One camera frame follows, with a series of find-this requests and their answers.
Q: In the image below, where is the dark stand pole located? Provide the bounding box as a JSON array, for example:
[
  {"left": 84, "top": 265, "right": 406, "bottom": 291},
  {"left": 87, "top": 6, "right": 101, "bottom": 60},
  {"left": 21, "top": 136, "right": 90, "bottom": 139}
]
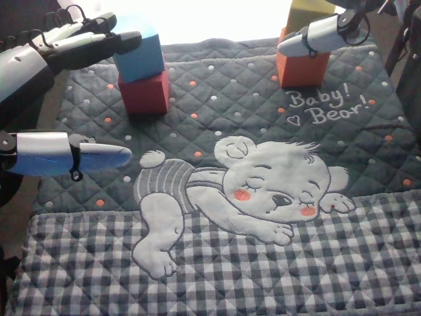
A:
[{"left": 384, "top": 0, "right": 415, "bottom": 75}]

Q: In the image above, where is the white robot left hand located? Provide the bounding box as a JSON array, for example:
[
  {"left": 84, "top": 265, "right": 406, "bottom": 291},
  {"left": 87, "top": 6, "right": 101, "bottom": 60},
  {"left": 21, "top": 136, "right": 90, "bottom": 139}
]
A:
[{"left": 0, "top": 5, "right": 144, "bottom": 209}]

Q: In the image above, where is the grey quilt with bear print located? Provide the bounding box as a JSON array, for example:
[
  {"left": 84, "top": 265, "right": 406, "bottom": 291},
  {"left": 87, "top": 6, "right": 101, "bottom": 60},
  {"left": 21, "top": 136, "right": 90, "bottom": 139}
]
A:
[{"left": 6, "top": 32, "right": 421, "bottom": 316}]

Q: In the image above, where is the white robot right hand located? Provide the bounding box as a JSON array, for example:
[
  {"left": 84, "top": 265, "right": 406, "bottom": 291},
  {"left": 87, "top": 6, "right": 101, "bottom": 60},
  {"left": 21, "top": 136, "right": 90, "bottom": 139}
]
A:
[{"left": 277, "top": 0, "right": 395, "bottom": 60}]

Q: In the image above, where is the blue foam cube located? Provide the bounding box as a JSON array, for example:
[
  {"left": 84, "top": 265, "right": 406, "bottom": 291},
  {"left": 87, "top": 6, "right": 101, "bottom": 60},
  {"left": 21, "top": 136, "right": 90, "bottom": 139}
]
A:
[{"left": 111, "top": 14, "right": 165, "bottom": 84}]

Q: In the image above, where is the orange foam cube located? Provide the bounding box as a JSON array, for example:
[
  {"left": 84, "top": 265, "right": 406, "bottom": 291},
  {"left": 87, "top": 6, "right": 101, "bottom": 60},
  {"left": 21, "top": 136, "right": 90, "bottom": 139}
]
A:
[{"left": 276, "top": 28, "right": 331, "bottom": 89}]

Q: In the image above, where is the yellow foam cube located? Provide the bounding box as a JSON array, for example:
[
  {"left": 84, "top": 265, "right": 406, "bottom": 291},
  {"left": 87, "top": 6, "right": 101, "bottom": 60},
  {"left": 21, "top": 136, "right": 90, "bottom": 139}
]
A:
[{"left": 285, "top": 0, "right": 336, "bottom": 34}]

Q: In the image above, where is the red foam cube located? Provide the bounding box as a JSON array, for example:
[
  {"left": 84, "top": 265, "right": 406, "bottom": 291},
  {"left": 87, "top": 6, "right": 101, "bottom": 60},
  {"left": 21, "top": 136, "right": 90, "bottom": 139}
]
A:
[{"left": 118, "top": 67, "right": 170, "bottom": 116}]

